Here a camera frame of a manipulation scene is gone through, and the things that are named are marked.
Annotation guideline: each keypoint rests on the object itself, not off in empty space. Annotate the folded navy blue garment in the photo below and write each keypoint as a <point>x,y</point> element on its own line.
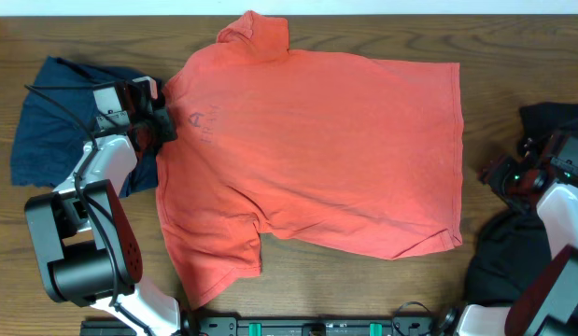
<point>48,143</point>

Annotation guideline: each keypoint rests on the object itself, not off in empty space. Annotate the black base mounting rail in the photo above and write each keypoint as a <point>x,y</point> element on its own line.
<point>410,319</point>

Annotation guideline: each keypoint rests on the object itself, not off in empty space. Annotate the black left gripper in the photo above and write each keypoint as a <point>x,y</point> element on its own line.
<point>165,121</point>

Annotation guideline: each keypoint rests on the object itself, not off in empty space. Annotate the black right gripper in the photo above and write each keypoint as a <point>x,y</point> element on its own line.
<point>493,174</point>

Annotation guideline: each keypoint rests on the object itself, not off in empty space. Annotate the black garment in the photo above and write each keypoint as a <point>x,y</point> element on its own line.
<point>512,249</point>

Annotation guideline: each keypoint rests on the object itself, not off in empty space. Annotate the red orange t-shirt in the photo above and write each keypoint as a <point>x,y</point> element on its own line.
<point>331,148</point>

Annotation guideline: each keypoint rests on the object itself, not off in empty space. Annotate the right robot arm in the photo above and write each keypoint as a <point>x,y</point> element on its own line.
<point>549,306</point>

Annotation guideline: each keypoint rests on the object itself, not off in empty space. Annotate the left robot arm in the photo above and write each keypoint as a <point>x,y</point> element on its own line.
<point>84,245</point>

